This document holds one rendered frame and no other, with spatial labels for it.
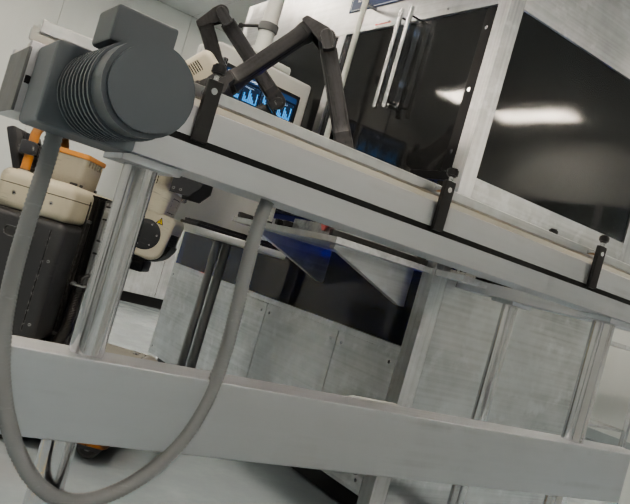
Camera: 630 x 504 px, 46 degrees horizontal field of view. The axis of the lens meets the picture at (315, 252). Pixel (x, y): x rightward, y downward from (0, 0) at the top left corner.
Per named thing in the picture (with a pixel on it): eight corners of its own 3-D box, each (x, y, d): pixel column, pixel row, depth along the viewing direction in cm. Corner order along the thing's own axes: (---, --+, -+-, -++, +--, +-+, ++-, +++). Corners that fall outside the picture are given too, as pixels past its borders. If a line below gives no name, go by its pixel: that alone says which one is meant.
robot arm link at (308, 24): (315, 20, 249) (314, 4, 240) (339, 50, 247) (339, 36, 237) (205, 94, 246) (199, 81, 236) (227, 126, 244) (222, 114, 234)
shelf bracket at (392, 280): (398, 305, 254) (408, 268, 254) (403, 307, 252) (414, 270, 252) (318, 282, 235) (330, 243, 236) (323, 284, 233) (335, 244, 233)
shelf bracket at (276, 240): (319, 281, 296) (328, 250, 296) (323, 283, 293) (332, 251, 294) (246, 261, 277) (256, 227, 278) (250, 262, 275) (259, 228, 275)
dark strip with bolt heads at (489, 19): (425, 230, 254) (489, 8, 256) (434, 232, 250) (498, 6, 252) (423, 230, 253) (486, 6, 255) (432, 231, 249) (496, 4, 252)
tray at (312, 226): (369, 253, 269) (372, 244, 269) (415, 263, 247) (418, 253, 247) (291, 228, 251) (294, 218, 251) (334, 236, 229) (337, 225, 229)
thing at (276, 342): (290, 392, 468) (329, 258, 471) (554, 541, 296) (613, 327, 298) (143, 366, 414) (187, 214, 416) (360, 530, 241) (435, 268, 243)
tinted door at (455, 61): (376, 168, 287) (418, 22, 288) (453, 172, 251) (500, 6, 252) (375, 167, 286) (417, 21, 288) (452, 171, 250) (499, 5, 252)
